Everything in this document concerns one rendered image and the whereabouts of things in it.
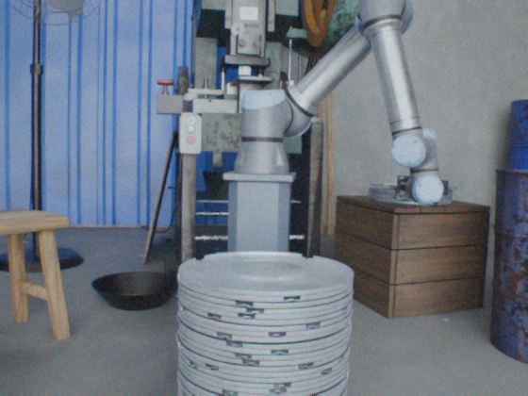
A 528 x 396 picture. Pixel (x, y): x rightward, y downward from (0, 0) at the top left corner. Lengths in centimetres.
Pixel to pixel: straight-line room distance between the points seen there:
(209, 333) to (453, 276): 115
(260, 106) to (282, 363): 80
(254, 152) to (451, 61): 275
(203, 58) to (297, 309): 182
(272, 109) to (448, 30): 273
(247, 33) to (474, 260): 123
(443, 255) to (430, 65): 232
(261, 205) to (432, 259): 62
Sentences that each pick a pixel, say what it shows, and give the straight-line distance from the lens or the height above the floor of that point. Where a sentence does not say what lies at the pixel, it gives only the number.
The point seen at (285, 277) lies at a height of 32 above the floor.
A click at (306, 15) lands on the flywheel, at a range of 266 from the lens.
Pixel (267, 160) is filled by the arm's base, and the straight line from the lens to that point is 140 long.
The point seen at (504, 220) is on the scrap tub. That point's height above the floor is 35.
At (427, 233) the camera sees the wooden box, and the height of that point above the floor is 27.
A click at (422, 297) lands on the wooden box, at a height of 6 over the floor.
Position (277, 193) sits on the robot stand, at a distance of 139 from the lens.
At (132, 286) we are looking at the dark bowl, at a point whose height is 3.
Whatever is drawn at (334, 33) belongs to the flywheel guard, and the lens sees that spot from 219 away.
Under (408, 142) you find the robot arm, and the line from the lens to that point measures 127.
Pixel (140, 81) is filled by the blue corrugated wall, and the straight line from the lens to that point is 337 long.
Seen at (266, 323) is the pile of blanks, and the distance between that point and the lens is 77.
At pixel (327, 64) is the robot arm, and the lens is 151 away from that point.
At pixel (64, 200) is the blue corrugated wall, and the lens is 343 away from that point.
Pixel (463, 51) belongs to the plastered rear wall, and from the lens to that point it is 406.
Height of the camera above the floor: 52
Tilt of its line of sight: 5 degrees down
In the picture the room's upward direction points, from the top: 2 degrees clockwise
